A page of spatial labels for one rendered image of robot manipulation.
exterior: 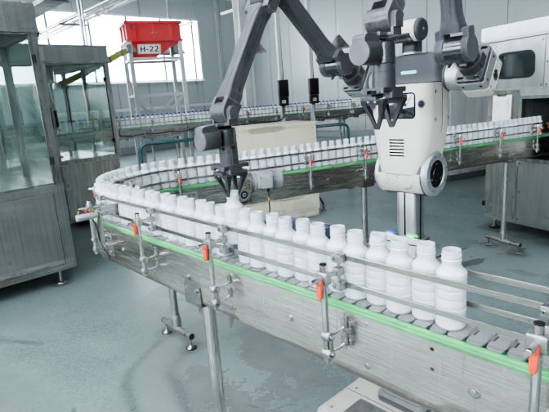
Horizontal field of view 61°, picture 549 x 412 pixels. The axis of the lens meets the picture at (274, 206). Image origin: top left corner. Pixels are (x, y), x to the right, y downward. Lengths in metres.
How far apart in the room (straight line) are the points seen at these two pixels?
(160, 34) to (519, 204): 5.74
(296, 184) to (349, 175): 0.42
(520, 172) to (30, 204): 4.41
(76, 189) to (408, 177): 5.30
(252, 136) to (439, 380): 4.64
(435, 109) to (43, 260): 3.59
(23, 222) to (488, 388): 3.88
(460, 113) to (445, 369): 7.09
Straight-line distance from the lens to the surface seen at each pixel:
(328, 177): 3.31
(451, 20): 1.51
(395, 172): 1.71
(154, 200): 1.83
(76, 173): 6.49
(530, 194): 5.02
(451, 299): 1.00
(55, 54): 6.47
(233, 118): 1.38
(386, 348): 1.11
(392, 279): 1.06
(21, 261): 4.44
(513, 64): 5.06
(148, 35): 8.05
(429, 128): 1.65
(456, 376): 1.04
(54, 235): 4.47
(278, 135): 5.60
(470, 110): 8.16
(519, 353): 0.99
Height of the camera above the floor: 1.48
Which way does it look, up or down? 13 degrees down
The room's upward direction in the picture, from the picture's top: 4 degrees counter-clockwise
